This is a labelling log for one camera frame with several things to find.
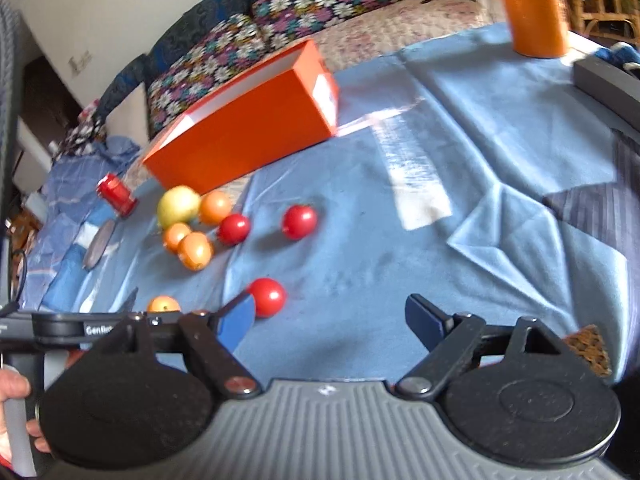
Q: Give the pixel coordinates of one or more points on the blue patterned mug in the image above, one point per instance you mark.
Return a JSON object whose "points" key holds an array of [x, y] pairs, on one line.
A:
{"points": [[622, 52]]}

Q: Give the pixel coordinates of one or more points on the blue bedsheet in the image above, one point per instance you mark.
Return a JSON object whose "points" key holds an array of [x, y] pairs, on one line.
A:
{"points": [[65, 185]]}

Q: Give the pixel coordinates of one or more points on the small orange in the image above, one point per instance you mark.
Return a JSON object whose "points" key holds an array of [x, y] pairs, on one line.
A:
{"points": [[163, 305], [195, 251], [175, 236], [215, 207]]}

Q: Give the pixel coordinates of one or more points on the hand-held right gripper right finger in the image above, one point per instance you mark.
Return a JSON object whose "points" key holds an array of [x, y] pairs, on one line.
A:
{"points": [[429, 319]]}

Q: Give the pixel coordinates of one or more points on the red tomato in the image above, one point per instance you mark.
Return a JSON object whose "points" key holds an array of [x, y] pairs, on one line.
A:
{"points": [[270, 296], [299, 221], [234, 228]]}

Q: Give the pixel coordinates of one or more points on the grey rectangular box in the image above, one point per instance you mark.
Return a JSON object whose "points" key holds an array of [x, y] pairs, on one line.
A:
{"points": [[607, 87]]}

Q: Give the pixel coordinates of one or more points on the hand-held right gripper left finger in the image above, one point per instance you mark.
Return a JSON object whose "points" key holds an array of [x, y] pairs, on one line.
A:
{"points": [[237, 317]]}

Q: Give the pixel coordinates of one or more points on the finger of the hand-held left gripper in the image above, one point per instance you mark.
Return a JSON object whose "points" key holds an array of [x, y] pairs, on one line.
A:
{"points": [[131, 301]]}

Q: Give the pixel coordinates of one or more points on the small yellow pear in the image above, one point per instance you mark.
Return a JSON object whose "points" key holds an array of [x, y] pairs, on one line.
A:
{"points": [[177, 206]]}

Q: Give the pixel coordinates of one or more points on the orange cardboard box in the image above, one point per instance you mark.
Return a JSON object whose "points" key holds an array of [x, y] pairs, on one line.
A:
{"points": [[240, 130]]}

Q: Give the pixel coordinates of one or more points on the orange cylindrical container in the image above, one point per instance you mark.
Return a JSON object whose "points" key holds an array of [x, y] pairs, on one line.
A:
{"points": [[535, 15]]}

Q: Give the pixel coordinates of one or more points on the person's left hand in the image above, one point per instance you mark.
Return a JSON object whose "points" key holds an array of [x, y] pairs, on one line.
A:
{"points": [[12, 387]]}

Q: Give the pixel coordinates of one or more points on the rattan chair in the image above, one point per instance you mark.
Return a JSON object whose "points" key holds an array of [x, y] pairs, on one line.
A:
{"points": [[602, 5]]}

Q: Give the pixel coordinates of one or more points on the red soda can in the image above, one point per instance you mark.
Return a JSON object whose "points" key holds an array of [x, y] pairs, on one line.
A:
{"points": [[117, 195]]}

